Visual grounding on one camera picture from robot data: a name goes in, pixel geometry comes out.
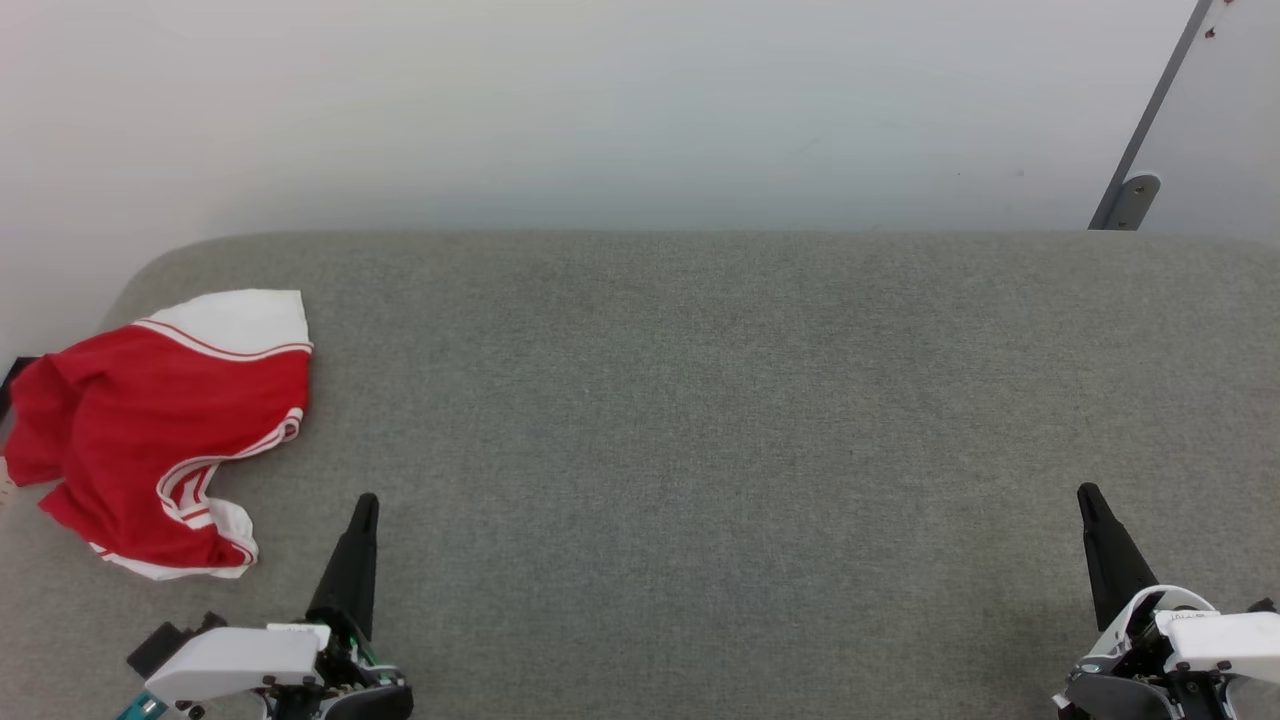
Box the grey metal bar with foot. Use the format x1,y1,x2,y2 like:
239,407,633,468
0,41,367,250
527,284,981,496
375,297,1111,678
1088,0,1216,231

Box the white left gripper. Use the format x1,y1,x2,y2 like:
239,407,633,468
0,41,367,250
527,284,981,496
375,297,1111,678
145,493,414,720

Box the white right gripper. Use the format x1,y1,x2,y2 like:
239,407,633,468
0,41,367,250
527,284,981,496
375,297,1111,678
1053,483,1280,720

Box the red and white shirt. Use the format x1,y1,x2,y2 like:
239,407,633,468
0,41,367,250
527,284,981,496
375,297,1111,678
0,289,315,582

